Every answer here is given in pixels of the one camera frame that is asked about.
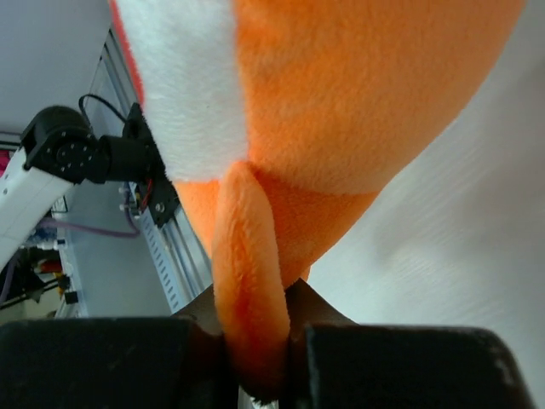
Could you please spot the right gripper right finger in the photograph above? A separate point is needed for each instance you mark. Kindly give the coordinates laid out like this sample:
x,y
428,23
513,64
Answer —
x,y
337,363

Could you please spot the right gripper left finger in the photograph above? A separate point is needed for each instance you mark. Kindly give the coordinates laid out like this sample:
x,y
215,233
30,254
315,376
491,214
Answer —
x,y
143,362

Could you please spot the orange shark plush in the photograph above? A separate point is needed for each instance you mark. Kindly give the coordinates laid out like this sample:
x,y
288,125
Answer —
x,y
280,122

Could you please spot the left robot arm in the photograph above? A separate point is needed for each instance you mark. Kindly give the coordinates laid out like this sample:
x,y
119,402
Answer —
x,y
59,150

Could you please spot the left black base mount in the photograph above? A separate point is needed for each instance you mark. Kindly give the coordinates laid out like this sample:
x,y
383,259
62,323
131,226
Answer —
x,y
155,192

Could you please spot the aluminium front rail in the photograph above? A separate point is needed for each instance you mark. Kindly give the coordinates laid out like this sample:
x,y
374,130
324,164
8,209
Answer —
x,y
192,265

